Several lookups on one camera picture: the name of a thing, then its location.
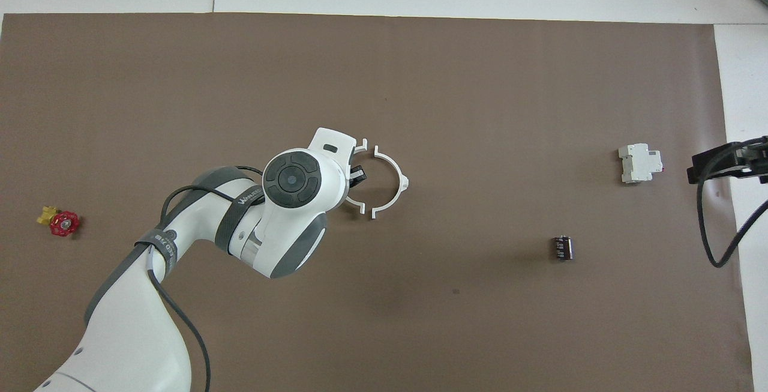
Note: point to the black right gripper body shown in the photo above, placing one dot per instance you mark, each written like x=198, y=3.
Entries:
x=763, y=161

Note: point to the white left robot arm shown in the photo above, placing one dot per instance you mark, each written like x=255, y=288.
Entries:
x=132, y=332

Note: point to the white circuit breaker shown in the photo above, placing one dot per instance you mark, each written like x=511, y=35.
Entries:
x=636, y=164

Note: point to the brown paper table mat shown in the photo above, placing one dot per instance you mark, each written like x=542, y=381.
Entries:
x=480, y=80

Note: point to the small black connector block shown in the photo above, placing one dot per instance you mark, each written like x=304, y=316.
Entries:
x=561, y=248

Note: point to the red handwheel brass valve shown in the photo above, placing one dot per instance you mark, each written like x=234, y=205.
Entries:
x=63, y=224

